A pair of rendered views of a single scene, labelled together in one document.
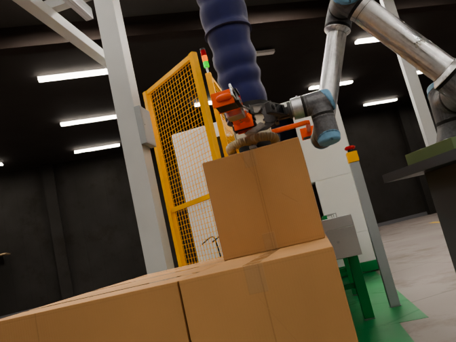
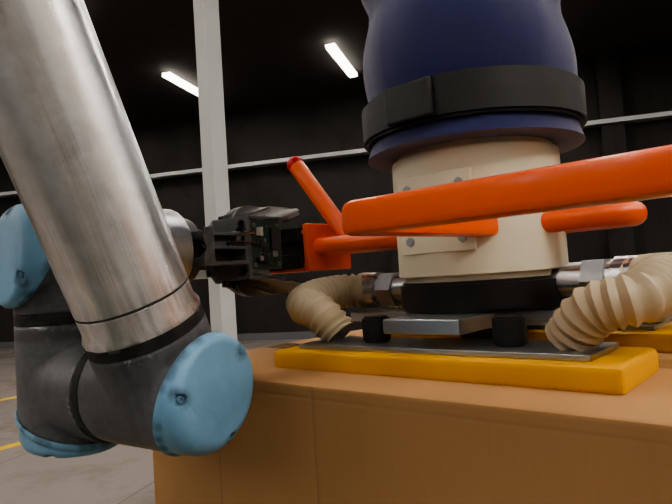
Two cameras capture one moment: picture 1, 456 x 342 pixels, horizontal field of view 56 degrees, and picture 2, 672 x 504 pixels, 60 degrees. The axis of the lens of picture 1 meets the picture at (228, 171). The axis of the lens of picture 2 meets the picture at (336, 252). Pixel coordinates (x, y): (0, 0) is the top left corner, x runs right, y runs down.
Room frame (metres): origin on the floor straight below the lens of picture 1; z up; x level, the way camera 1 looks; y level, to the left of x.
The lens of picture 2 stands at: (2.17, -0.76, 1.04)
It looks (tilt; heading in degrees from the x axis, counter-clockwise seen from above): 2 degrees up; 121
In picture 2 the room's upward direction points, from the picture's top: 4 degrees counter-clockwise
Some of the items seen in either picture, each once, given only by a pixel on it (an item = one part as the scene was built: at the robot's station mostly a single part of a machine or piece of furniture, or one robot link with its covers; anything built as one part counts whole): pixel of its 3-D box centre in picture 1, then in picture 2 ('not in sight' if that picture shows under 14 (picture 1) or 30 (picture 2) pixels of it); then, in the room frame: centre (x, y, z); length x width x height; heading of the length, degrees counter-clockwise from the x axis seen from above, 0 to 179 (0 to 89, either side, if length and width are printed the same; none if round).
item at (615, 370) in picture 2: not in sight; (438, 343); (1.97, -0.25, 0.97); 0.34 x 0.10 x 0.05; 170
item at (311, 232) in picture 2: (244, 123); (306, 249); (1.74, -0.11, 1.07); 0.10 x 0.08 x 0.06; 80
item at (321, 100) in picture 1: (317, 103); (72, 256); (1.68, -0.42, 1.07); 0.12 x 0.09 x 0.10; 80
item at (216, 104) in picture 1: (224, 101); not in sight; (1.39, -0.04, 1.07); 0.08 x 0.07 x 0.05; 170
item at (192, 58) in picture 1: (193, 194); not in sight; (3.43, 0.31, 1.05); 0.87 x 0.10 x 2.10; 42
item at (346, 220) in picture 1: (286, 235); not in sight; (2.31, -0.22, 0.58); 0.70 x 0.03 x 0.06; 80
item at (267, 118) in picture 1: (277, 114); (222, 250); (1.72, -0.25, 1.07); 0.12 x 0.09 x 0.08; 80
